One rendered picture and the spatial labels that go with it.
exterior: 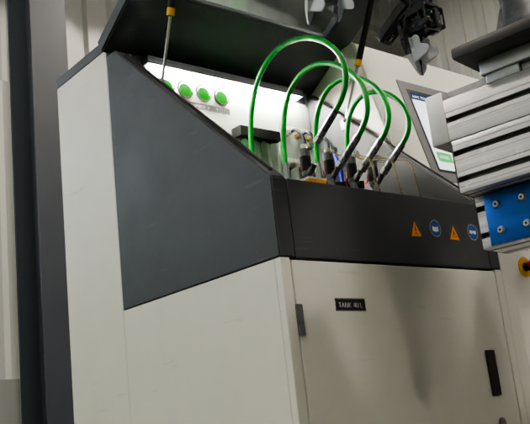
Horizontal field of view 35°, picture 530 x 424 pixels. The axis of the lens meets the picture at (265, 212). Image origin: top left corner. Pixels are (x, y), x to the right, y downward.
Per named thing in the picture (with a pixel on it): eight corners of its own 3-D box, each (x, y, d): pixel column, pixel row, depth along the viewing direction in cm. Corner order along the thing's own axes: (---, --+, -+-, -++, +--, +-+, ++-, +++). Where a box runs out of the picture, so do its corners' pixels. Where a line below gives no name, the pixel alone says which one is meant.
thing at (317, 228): (295, 257, 162) (286, 177, 166) (281, 262, 165) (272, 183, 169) (490, 268, 201) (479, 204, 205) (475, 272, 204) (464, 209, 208)
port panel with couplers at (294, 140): (295, 214, 236) (283, 110, 244) (288, 217, 239) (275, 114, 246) (329, 218, 244) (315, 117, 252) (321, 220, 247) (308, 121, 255)
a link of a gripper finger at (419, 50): (428, 64, 192) (421, 27, 194) (408, 74, 196) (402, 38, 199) (437, 67, 194) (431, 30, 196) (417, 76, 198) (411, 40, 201)
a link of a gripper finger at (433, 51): (437, 67, 194) (431, 30, 196) (417, 76, 198) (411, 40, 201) (446, 70, 196) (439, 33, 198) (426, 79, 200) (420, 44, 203)
